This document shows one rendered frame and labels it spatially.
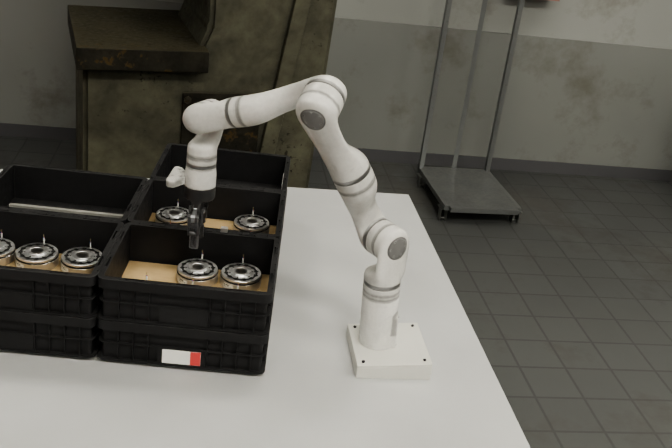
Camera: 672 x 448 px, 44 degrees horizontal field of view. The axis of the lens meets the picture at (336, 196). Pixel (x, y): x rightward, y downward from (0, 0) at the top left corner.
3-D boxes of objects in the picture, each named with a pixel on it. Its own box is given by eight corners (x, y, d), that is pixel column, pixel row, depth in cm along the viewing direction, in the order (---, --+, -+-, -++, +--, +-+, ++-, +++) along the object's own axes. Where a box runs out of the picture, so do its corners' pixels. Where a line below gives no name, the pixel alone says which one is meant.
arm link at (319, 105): (323, 101, 167) (365, 190, 183) (338, 72, 173) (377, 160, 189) (284, 105, 172) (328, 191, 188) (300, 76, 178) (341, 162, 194)
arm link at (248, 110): (236, 82, 188) (221, 106, 182) (339, 66, 174) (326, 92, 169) (254, 113, 193) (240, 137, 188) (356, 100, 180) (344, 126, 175)
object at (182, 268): (221, 263, 216) (221, 261, 216) (213, 282, 207) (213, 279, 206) (182, 258, 216) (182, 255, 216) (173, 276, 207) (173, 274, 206)
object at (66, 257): (109, 252, 214) (109, 250, 214) (94, 270, 205) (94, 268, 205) (70, 246, 215) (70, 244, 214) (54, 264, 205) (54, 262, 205)
